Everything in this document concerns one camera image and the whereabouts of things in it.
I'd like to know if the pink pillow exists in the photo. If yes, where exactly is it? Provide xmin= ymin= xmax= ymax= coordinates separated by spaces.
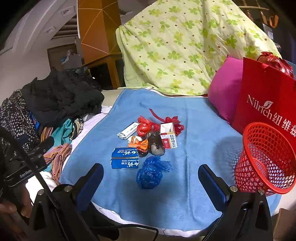
xmin=207 ymin=57 xmax=244 ymax=124

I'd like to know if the red paper bag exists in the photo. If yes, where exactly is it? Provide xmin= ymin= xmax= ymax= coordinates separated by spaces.
xmin=232 ymin=57 xmax=296 ymax=151

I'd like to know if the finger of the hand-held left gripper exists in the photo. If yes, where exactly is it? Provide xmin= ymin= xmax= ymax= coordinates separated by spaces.
xmin=28 ymin=136 xmax=55 ymax=154

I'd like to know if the blue toothpaste box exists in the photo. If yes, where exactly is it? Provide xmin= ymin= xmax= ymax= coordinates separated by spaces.
xmin=110 ymin=158 xmax=140 ymax=169
xmin=111 ymin=147 xmax=139 ymax=158

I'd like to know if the brown wooden door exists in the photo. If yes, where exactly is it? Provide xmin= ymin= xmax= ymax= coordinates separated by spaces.
xmin=47 ymin=44 xmax=84 ymax=72

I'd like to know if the striped brown scarf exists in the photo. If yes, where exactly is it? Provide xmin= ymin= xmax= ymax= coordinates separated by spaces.
xmin=43 ymin=143 xmax=73 ymax=183

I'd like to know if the red mesh basket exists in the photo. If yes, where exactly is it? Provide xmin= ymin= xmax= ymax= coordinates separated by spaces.
xmin=234 ymin=122 xmax=296 ymax=196

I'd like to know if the wooden stair railing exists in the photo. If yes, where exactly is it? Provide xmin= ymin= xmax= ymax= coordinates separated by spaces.
xmin=239 ymin=0 xmax=270 ymax=21

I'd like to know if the white red medicine box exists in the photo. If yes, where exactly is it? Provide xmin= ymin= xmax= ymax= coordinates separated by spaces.
xmin=159 ymin=123 xmax=178 ymax=149

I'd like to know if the navy bag with orange handle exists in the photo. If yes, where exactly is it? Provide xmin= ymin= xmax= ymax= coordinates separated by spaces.
xmin=261 ymin=14 xmax=296 ymax=63

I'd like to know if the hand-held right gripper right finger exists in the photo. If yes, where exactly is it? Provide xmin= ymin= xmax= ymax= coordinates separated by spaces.
xmin=198 ymin=164 xmax=274 ymax=241

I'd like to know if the blue towel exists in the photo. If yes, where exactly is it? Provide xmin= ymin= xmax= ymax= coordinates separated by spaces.
xmin=59 ymin=88 xmax=281 ymax=232

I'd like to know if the green clover print quilt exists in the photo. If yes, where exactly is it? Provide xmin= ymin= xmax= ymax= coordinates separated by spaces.
xmin=116 ymin=0 xmax=282 ymax=96

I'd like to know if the long white box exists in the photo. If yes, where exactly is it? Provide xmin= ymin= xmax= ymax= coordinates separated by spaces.
xmin=117 ymin=122 xmax=140 ymax=140

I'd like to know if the orange wooden cabinet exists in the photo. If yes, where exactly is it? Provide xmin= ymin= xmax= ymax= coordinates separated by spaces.
xmin=77 ymin=0 xmax=125 ymax=90

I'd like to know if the black white speckled cloth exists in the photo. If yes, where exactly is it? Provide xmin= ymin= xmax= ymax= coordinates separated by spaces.
xmin=0 ymin=90 xmax=41 ymax=151

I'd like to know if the beige mattress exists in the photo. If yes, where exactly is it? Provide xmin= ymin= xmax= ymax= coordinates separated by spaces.
xmin=102 ymin=89 xmax=125 ymax=109

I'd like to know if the red plastic strip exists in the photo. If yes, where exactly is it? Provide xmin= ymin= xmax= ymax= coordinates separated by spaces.
xmin=149 ymin=108 xmax=185 ymax=136

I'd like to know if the black knit cloth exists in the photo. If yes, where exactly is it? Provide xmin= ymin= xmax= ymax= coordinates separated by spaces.
xmin=21 ymin=67 xmax=104 ymax=127

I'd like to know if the black cable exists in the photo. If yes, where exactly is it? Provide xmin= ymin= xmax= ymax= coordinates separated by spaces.
xmin=0 ymin=126 xmax=160 ymax=241

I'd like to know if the wooden stool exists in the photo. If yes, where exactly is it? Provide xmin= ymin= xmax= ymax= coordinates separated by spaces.
xmin=273 ymin=207 xmax=296 ymax=241

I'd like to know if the orange white wrapper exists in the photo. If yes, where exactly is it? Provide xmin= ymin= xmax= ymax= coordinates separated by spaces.
xmin=128 ymin=136 xmax=149 ymax=152

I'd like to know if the blue plastic bag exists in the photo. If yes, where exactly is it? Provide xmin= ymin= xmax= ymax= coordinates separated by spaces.
xmin=136 ymin=155 xmax=173 ymax=189

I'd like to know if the red plastic bag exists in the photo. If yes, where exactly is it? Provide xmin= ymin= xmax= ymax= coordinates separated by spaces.
xmin=137 ymin=116 xmax=153 ymax=136
xmin=257 ymin=51 xmax=295 ymax=78

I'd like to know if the teal cloth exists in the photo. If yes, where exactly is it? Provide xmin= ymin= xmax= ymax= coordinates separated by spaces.
xmin=51 ymin=118 xmax=75 ymax=142

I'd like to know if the person's left hand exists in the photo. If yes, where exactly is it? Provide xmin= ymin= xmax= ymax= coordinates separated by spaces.
xmin=0 ymin=185 xmax=33 ymax=219

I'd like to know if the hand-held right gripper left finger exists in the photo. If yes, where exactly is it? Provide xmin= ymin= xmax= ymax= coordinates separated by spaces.
xmin=29 ymin=163 xmax=104 ymax=241

